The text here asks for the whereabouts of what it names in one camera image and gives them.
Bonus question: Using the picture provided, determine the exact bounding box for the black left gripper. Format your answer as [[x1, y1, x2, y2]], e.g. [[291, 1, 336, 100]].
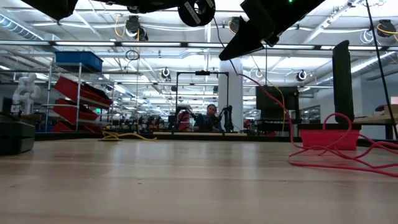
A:
[[93, 0, 184, 14]]

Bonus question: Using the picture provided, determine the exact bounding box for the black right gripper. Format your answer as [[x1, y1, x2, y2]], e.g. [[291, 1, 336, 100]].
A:
[[218, 0, 326, 62]]

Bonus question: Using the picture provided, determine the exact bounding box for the red wire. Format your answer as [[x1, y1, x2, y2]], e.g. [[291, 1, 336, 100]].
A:
[[213, 17, 398, 179]]

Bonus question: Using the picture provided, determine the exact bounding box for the yellow wire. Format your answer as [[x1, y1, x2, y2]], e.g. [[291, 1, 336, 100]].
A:
[[98, 129, 159, 142]]

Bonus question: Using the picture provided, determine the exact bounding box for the white building column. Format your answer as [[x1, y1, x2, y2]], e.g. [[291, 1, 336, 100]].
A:
[[218, 58, 244, 132]]

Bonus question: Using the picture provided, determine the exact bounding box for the black monitor on cart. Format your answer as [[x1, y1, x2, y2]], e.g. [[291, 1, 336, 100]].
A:
[[256, 86, 300, 131]]

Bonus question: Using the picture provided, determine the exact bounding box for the person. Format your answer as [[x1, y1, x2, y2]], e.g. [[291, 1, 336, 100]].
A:
[[200, 103, 224, 132]]

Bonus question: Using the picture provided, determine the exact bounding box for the blue storage bin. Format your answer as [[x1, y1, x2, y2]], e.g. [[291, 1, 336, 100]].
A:
[[55, 50, 104, 73]]

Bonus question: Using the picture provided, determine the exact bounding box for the red collapsible tray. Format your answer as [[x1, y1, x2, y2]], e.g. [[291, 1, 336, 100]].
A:
[[298, 124, 362, 151]]

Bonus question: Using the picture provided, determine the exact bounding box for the metal shelf rack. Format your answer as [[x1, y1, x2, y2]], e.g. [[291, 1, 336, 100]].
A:
[[43, 61, 114, 134]]

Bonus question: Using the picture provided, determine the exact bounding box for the wood-topped work table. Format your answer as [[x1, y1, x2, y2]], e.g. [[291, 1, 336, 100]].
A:
[[353, 104, 398, 141]]

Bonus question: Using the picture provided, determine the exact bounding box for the black zip case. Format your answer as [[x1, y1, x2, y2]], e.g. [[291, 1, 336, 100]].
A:
[[0, 120, 36, 156]]

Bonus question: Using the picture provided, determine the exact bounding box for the black ceiling cable reel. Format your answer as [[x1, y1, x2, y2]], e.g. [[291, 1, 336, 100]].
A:
[[125, 14, 149, 42], [376, 19, 398, 39], [228, 16, 243, 35]]

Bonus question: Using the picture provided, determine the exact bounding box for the black gantry frame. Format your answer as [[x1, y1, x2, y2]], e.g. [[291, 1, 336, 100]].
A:
[[175, 70, 230, 134]]

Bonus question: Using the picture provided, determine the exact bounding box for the yellow extension cord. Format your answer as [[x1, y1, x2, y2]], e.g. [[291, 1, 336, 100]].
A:
[[273, 85, 286, 133]]

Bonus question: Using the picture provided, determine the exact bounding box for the black aluminium table frame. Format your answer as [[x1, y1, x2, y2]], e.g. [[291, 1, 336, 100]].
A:
[[34, 131, 398, 158]]

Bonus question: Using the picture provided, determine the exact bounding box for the long black cable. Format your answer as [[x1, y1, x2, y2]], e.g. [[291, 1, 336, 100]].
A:
[[365, 0, 398, 140]]

